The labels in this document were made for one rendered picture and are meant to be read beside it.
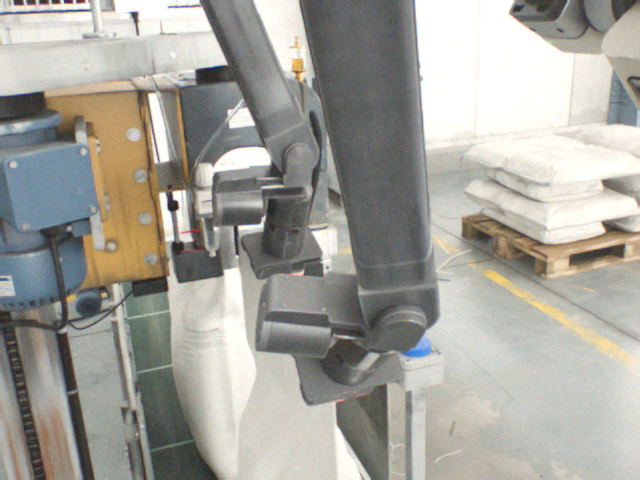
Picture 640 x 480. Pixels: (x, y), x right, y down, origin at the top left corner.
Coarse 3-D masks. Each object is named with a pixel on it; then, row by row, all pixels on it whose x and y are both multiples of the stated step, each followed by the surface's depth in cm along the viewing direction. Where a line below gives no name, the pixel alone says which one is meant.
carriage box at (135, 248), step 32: (64, 96) 99; (96, 96) 101; (128, 96) 102; (64, 128) 101; (96, 128) 102; (128, 128) 104; (128, 160) 105; (128, 192) 107; (128, 224) 108; (160, 224) 109; (96, 256) 108; (128, 256) 110; (160, 256) 111
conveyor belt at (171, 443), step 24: (144, 312) 251; (168, 312) 250; (144, 336) 232; (168, 336) 231; (144, 360) 216; (168, 360) 215; (144, 384) 202; (168, 384) 202; (144, 408) 190; (168, 408) 189; (168, 432) 179; (168, 456) 169; (192, 456) 168
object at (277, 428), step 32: (256, 288) 110; (256, 320) 114; (256, 352) 117; (256, 384) 111; (288, 384) 101; (256, 416) 106; (288, 416) 99; (320, 416) 76; (256, 448) 100; (288, 448) 94; (320, 448) 78
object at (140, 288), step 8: (136, 280) 113; (144, 280) 113; (152, 280) 113; (160, 280) 113; (136, 288) 112; (144, 288) 112; (152, 288) 113; (160, 288) 113; (168, 288) 114; (136, 296) 112
